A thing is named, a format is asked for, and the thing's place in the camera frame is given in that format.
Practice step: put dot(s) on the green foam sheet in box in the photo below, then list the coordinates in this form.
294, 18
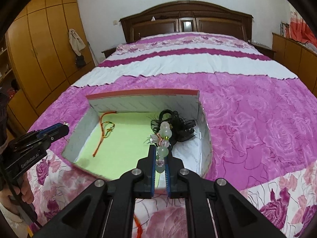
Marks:
116, 144

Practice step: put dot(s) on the dark bedside table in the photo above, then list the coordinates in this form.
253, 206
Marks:
109, 52

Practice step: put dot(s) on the hanging beige cloth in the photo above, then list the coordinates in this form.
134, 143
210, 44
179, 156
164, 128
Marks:
76, 42

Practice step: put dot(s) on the black hanging bag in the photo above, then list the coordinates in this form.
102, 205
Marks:
80, 61

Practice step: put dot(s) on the person's left hand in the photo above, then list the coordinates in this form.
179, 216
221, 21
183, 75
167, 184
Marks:
26, 193

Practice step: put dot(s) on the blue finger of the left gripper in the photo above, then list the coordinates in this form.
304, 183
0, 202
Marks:
43, 138
53, 130

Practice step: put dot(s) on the floral red curtain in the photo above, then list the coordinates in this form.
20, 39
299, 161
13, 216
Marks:
300, 31

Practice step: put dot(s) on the wooden sideboard cabinet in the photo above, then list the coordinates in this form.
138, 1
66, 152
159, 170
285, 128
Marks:
296, 58

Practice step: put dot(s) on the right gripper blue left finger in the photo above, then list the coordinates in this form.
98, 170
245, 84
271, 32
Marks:
105, 209

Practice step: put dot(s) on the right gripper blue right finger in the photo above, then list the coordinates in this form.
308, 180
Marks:
215, 208

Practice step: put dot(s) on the black feather hair clip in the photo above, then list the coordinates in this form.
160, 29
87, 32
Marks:
182, 129

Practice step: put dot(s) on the wooden wardrobe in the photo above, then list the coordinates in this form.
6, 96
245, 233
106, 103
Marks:
42, 58

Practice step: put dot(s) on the pink floral bedspread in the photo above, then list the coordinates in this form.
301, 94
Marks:
255, 124

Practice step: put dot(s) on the dark wooden headboard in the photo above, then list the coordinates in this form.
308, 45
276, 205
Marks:
187, 16

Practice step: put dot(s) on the pink cardboard box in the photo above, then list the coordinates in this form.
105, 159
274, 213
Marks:
195, 153

